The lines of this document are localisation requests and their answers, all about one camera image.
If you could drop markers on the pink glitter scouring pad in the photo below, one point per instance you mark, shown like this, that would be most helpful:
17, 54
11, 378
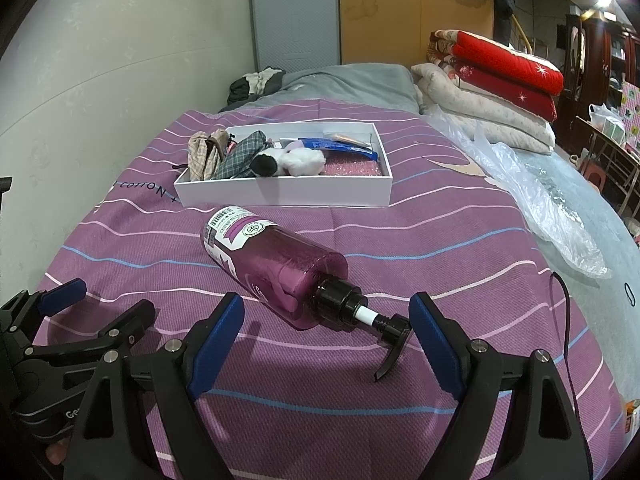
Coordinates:
355, 168

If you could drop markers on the orange sachet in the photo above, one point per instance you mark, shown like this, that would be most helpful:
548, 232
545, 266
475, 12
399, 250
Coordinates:
350, 136

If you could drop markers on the person's left hand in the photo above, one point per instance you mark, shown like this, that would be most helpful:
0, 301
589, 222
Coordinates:
56, 454

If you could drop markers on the beige plaid fabric pouch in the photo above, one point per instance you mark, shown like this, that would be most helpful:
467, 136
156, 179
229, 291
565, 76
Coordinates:
205, 157

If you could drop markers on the white cardboard box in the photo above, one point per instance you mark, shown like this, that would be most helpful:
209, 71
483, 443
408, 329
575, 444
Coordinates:
280, 192

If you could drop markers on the red plastic stool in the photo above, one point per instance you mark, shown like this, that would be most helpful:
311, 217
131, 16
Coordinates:
595, 175

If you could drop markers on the blue plastic packet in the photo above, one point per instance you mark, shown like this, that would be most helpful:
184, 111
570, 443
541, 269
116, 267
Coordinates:
335, 145

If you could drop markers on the red pillow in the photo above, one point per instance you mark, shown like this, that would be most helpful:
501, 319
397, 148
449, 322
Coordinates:
510, 60
500, 87

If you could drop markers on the purple striped bedsheet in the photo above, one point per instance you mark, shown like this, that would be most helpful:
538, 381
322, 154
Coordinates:
450, 240

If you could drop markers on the white folded quilt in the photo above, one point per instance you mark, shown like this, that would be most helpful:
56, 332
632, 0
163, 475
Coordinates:
490, 115

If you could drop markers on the floral folded quilt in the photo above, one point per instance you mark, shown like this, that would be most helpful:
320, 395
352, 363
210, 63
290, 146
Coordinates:
440, 50

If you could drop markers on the grey blanket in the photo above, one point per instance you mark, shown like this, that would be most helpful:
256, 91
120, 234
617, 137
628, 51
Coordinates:
350, 85

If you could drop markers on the brown wooden board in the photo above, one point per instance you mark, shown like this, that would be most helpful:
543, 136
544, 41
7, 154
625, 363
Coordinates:
390, 20

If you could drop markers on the pale blue bedsheet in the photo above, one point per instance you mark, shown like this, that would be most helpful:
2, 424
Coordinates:
600, 340

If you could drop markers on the metal frame table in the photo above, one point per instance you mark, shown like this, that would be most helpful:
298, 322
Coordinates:
582, 121

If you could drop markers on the dark plaid fabric pouch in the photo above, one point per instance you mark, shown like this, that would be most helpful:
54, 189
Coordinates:
240, 157

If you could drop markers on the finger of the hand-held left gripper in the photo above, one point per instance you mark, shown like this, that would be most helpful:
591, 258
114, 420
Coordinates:
62, 294
135, 317

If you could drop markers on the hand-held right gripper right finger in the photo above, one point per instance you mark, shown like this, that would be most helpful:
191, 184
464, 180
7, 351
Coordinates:
435, 345

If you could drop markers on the grey foam panel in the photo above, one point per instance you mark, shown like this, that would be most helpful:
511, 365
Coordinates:
295, 10

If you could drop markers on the purple pump bottle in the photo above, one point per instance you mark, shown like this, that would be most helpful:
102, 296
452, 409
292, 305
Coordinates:
280, 260

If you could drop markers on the lavender soft pouch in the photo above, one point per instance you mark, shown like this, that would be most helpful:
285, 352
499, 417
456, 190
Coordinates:
296, 146

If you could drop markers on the orange packet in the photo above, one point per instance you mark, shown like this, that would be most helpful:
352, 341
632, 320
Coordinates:
634, 417

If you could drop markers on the white black plush toy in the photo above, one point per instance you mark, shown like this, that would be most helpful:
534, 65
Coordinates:
300, 160

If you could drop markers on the dark crumpled clothes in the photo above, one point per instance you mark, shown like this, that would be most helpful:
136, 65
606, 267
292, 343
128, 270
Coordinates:
245, 90

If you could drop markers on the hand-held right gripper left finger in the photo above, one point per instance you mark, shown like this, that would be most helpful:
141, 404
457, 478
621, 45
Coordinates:
220, 345

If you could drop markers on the pink patterned box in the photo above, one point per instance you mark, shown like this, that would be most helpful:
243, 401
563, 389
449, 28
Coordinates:
631, 110

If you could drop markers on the white plastic bag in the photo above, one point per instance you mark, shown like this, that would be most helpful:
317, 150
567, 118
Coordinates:
607, 125

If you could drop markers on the dark wooden cabinet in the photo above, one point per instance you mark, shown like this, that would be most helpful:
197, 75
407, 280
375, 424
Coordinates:
595, 60

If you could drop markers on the crumpled clear plastic bag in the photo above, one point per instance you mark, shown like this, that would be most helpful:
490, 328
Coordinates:
525, 185

